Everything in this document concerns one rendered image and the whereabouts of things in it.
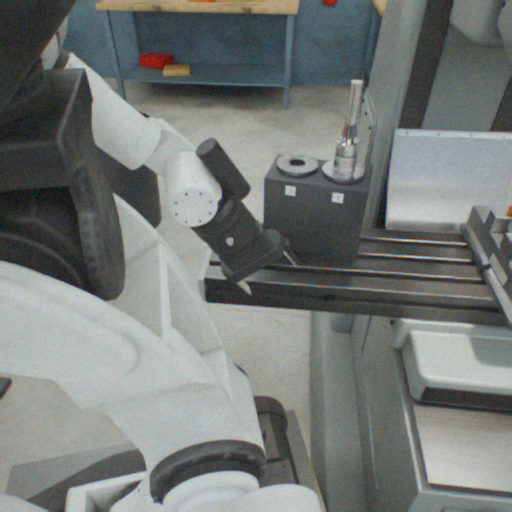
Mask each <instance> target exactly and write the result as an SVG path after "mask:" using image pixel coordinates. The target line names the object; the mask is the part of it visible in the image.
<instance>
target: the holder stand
mask: <svg viewBox="0 0 512 512"><path fill-rule="evenodd" d="M332 165H333V161H326V160H317V159H314V157H312V156H310V155H306V154H297V153H293V154H287V155H285V154H277V156H276V159H275V160H274V162H273V164H272V166H271V167H269V169H268V171H267V174H266V175H265V177H264V200H263V228H264V229H265V230H267V229H273V230H278V231H279V233H280V234H281V235H282V237H283V236H284V237H286V238H287V239H289V242H290V244H291V247H290V249H291V250H292V251H294V252H299V253H306V254H311V255H317V256H323V257H329V259H334V260H341V261H346V262H353V263H355V262H356V256H357V251H358V246H359V240H360V235H361V230H362V224H363V219H364V214H365V210H367V204H368V199H369V194H370V187H371V181H372V174H373V166H367V165H361V164H358V163H356V168H355V171H354V172H353V173H350V174H342V173H338V172H336V171H335V170H333V169H332Z"/></svg>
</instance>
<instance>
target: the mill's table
mask: <svg viewBox="0 0 512 512"><path fill-rule="evenodd" d="M293 253H294V254H295V255H296V257H297V259H298V262H299V264H300V265H299V266H298V267H295V265H294V264H293V263H292V262H291V261H290V260H288V257H287V256H286V255H285V254H284V253H283V255H282V256H281V257H280V259H278V260H276V261H275V262H273V263H270V264H269V265H267V266H265V267H264V268H262V269H260V270H258V271H257V272H255V273H252V274H251V275H249V277H247V278H246V279H244V280H243V281H244V282H245V283H246V284H247V285H248V287H249V289H250V293H251V295H249V296H246V295H245V293H244V292H243V291H241V290H240V289H239V288H238V287H237V286H235V285H233V284H232V283H229V282H227V281H226V278H225V275H223V273H222V269H221V263H222V262H221V260H220V259H219V255H217V254H216V253H214V252H213V251H212V250H211V249H210V248H209V247H208V248H207V251H206V253H205V257H204V262H203V265H202V268H200V271H199V276H198V279H197V283H198V291H199V295H200V297H201V299H203V301H207V303H218V304H232V305H246V306H260V307H274V308H287V309H300V310H301V311H315V312H329V313H343V314H356V315H370V316H384V317H398V318H412V320H426V321H440V322H454V323H468V324H483V325H497V326H507V324H505V322H504V320H503V318H502V315H501V312H500V310H499V308H498V306H497V304H496V302H494V299H493V297H492V295H491V293H490V291H489V289H488V287H487V283H486V281H485V279H483V277H482V273H483V270H482V269H479V268H478V266H477V264H476V262H475V260H474V258H473V255H471V252H470V250H469V248H468V246H467V244H466V241H465V239H464V237H463V235H462V234H454V233H437V232H418V231H401V230H383V229H365V228H362V230H361V235H360V240H359V246H358V251H357V256H356V262H355V263H353V262H346V261H341V260H334V259H329V257H323V256H317V255H311V254H306V253H299V252H294V251H293Z"/></svg>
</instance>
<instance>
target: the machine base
mask: <svg viewBox="0 0 512 512"><path fill-rule="evenodd" d="M310 462H312V467H313V470H314V473H315V476H316V481H317V484H318V487H319V492H320V495H321V498H322V502H324V506H325V509H326V512H367V501H366V489H364V476H363V464H362V452H361V439H360V427H359V415H358V413H357V402H356V390H355V378H354V365H353V354H352V341H351V333H341V332H336V331H333V330H332V329H331V320H330V313H329V312H315V311H311V353H310Z"/></svg>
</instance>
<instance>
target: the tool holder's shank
mask: <svg viewBox="0 0 512 512"><path fill-rule="evenodd" d="M363 86H364V81H362V80H351V82H350V91H349V98H348V106H347V113H345V121H344V125H343V128H342V132H341V136H342V137H343V138H342V139H343V140H344V141H346V142H352V141H354V138H355V137H357V120H358V113H359V106H361V99H362V93H363Z"/></svg>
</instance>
